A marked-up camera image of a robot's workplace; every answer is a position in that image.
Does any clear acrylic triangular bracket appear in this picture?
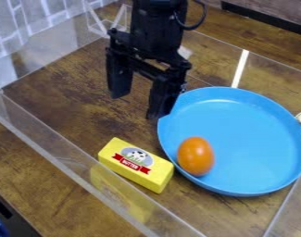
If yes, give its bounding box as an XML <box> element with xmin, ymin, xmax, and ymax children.
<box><xmin>83</xmin><ymin>0</ymin><xmax>130</xmax><ymax>38</ymax></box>

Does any clear acrylic enclosure wall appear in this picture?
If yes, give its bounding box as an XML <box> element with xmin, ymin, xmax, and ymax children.
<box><xmin>0</xmin><ymin>0</ymin><xmax>301</xmax><ymax>237</ymax></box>

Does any blue round tray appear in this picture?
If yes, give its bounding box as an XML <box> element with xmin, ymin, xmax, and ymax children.
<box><xmin>158</xmin><ymin>87</ymin><xmax>301</xmax><ymax>196</ymax></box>

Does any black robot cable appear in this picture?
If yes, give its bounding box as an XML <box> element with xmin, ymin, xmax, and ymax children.
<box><xmin>173</xmin><ymin>0</ymin><xmax>209</xmax><ymax>31</ymax></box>

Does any orange ball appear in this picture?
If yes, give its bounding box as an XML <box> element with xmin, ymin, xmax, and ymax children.
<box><xmin>177</xmin><ymin>137</ymin><xmax>214</xmax><ymax>177</ymax></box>

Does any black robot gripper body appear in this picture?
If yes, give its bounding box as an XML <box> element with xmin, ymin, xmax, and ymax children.
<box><xmin>107</xmin><ymin>0</ymin><xmax>191</xmax><ymax>78</ymax></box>

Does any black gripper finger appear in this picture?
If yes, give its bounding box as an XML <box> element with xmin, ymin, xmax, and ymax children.
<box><xmin>106</xmin><ymin>49</ymin><xmax>132</xmax><ymax>99</ymax></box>
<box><xmin>146</xmin><ymin>74</ymin><xmax>186</xmax><ymax>119</ymax></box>

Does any yellow toy butter block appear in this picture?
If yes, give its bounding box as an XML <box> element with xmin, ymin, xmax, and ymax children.
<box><xmin>98</xmin><ymin>137</ymin><xmax>174</xmax><ymax>193</ymax></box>

